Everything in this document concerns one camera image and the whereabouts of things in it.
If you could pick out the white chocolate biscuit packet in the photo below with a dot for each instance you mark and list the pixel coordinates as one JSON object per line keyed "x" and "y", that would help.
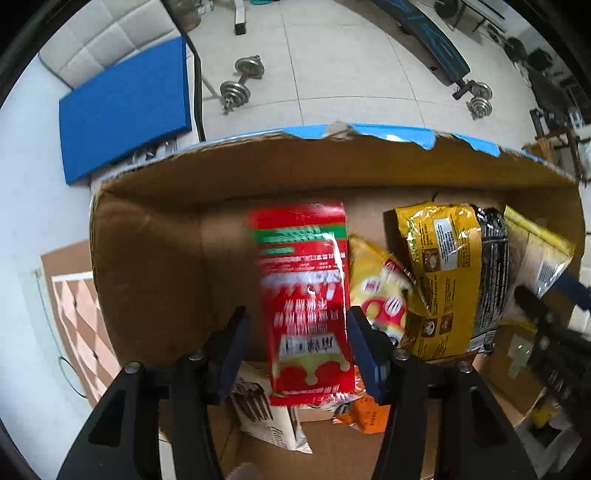
{"x": 268, "y": 415}

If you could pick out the large yellow snack packet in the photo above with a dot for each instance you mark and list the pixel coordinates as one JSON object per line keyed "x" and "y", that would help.
{"x": 443, "y": 286}

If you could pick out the black snack packet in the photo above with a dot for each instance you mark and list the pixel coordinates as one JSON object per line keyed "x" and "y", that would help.
{"x": 494, "y": 277}

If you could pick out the blue cushion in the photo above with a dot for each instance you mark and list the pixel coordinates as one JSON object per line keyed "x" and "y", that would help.
{"x": 124, "y": 110}

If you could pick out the orange snack packet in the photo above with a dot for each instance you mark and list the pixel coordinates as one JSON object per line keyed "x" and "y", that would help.
{"x": 364, "y": 415}

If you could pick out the white padded chair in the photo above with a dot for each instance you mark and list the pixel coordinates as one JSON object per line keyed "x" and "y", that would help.
{"x": 106, "y": 41}

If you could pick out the pale yellow snack packet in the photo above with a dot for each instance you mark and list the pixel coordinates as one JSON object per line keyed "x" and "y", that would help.
{"x": 540, "y": 258}

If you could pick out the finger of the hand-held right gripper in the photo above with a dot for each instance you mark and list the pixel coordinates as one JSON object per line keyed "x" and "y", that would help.
{"x": 575, "y": 290}
{"x": 533, "y": 307}

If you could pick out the chrome dumbbell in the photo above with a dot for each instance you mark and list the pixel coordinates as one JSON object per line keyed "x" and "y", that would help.
{"x": 480, "y": 99}
{"x": 240, "y": 83}

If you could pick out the yellow mushroom print packet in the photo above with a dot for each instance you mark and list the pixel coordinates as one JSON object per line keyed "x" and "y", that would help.
{"x": 378, "y": 286}

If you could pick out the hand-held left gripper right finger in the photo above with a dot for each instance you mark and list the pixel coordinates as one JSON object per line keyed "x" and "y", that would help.
{"x": 364, "y": 355}

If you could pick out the blue black sit-up bench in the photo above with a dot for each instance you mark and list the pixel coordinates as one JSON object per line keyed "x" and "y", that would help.
{"x": 425, "y": 41}

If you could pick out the cardboard box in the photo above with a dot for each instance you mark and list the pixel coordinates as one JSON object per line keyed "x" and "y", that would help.
{"x": 152, "y": 267}

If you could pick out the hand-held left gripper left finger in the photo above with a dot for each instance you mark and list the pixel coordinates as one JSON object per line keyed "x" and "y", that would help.
{"x": 233, "y": 355}

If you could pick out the red snack packet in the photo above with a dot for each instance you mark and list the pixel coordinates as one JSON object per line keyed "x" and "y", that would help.
{"x": 300, "y": 286}

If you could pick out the checkered printed tablecloth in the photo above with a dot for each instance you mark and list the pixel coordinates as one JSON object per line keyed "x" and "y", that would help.
{"x": 78, "y": 314}

